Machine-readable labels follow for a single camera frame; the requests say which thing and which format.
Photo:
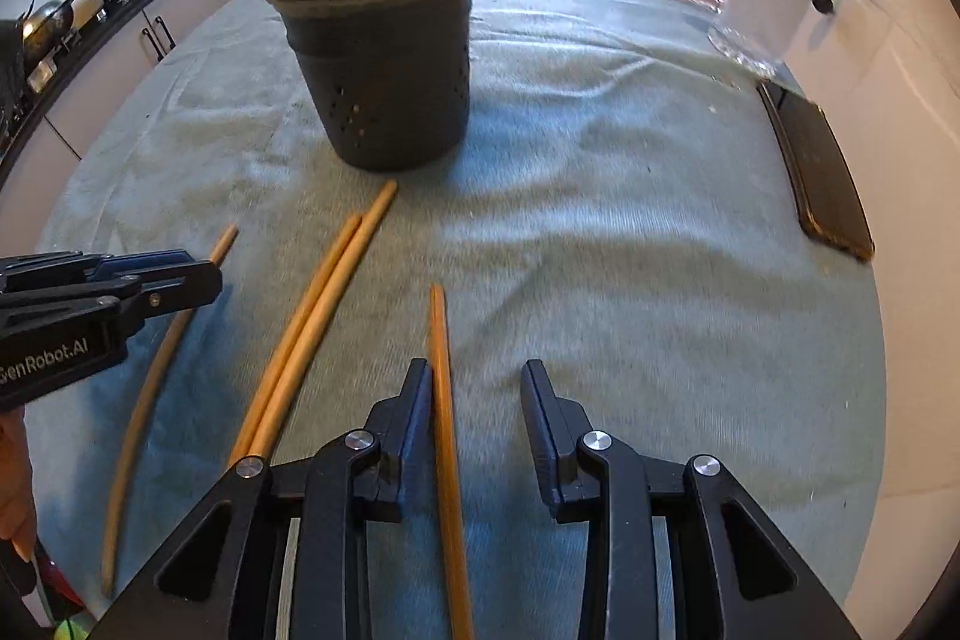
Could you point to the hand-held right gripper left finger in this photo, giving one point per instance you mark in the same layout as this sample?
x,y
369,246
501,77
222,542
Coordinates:
x,y
409,430

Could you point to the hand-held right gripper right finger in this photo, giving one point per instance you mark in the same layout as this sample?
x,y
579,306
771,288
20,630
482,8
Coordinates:
x,y
544,430

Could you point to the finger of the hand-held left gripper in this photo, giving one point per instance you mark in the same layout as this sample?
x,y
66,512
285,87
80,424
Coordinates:
x,y
142,265
184,287

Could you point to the wooden chopstick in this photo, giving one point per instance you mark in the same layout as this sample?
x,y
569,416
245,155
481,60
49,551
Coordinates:
x,y
142,415
351,269
283,356
448,460

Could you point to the dark grey perforated utensil holder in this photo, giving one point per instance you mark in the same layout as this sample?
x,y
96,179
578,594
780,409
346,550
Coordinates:
x,y
382,63

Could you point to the person's left hand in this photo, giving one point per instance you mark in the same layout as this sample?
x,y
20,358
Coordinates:
x,y
15,482

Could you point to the grey-blue table cloth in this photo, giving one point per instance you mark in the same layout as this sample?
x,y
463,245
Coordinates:
x,y
600,280

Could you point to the black gas stove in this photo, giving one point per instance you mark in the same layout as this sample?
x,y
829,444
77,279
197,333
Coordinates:
x,y
11,100

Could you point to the steel pot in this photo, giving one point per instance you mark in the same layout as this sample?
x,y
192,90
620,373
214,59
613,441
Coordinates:
x,y
49,29

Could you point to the smartphone in brown case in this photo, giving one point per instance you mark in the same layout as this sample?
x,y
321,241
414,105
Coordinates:
x,y
821,175

